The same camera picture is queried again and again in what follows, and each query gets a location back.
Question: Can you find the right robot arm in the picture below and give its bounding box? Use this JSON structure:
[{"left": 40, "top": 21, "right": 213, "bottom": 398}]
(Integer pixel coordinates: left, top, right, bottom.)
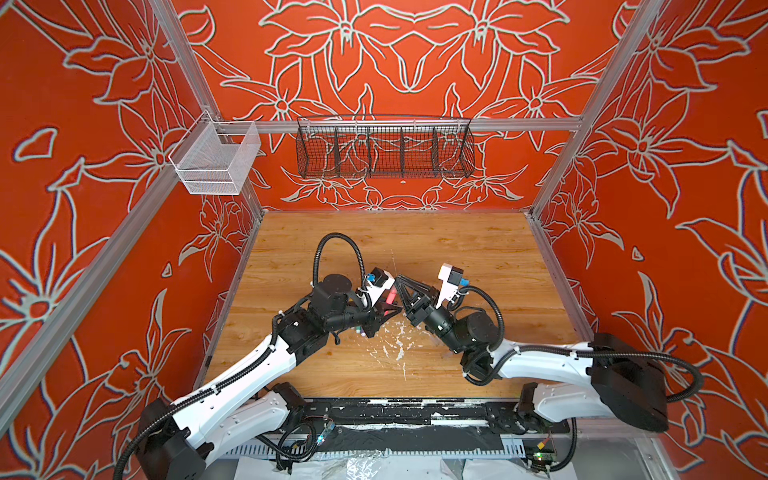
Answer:
[{"left": 395, "top": 276, "right": 704, "bottom": 433}]

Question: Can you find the black wire basket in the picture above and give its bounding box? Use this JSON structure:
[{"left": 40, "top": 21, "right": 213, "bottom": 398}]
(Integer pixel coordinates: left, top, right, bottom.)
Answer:
[{"left": 296, "top": 115, "right": 477, "bottom": 180}]

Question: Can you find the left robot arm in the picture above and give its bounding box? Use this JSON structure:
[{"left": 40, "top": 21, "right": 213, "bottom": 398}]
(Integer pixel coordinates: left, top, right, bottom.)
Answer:
[{"left": 112, "top": 232, "right": 399, "bottom": 479}]

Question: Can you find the white cable duct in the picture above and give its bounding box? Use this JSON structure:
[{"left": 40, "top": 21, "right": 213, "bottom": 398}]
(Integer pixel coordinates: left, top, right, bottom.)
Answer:
[{"left": 221, "top": 438, "right": 526, "bottom": 461}]

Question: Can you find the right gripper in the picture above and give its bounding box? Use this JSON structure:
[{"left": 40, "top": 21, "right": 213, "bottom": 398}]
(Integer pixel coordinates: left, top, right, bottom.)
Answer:
[{"left": 392, "top": 282, "right": 469, "bottom": 362}]

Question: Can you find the white wire basket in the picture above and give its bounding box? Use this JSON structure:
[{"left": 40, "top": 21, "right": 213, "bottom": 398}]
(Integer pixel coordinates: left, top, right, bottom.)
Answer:
[{"left": 169, "top": 112, "right": 262, "bottom": 196}]

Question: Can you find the pink pen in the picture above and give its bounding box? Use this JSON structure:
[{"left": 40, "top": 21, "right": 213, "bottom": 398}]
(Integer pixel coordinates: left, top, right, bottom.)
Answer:
[{"left": 386, "top": 288, "right": 397, "bottom": 305}]

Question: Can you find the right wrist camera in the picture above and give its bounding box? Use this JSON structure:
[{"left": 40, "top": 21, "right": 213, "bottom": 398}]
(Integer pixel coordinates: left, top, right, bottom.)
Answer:
[{"left": 436, "top": 263, "right": 469, "bottom": 306}]

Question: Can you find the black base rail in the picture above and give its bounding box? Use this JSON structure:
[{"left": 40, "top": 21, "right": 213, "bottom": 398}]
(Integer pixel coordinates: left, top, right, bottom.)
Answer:
[{"left": 251, "top": 397, "right": 571, "bottom": 454}]

